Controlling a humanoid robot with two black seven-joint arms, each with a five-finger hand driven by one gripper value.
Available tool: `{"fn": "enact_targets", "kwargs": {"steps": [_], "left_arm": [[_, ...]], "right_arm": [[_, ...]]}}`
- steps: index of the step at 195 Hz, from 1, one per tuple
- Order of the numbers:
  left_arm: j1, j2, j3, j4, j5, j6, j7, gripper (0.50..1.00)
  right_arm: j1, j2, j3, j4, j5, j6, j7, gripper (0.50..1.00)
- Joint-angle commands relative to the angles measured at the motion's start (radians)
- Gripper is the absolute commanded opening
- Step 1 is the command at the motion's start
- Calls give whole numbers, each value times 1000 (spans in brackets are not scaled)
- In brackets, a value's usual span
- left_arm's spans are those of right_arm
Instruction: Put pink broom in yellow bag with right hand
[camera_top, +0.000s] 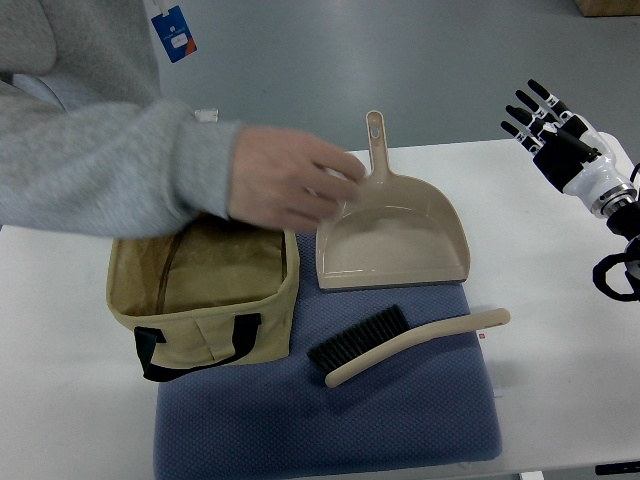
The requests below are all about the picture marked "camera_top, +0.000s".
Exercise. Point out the person's bare hand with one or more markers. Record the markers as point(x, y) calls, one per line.
point(283, 179)

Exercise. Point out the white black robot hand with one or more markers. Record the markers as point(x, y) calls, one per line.
point(568, 151)

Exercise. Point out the beige brush black bristles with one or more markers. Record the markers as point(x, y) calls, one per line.
point(383, 335)

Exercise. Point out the grey sweater forearm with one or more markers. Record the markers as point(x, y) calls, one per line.
point(111, 169)

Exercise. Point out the yellow fabric bag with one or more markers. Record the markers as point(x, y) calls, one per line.
point(213, 294)

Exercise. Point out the clear floor socket cover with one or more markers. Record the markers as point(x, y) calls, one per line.
point(206, 115)

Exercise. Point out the beige plastic dustpan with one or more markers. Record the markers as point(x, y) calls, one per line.
point(399, 231)

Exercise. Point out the cardboard box corner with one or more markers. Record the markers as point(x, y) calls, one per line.
point(608, 8)

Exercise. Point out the blue ID badge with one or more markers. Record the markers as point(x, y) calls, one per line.
point(174, 33)

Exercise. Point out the grey sweater torso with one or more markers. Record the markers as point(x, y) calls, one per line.
point(77, 53)

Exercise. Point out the blue quilted cushion mat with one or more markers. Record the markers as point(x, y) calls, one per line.
point(430, 405)

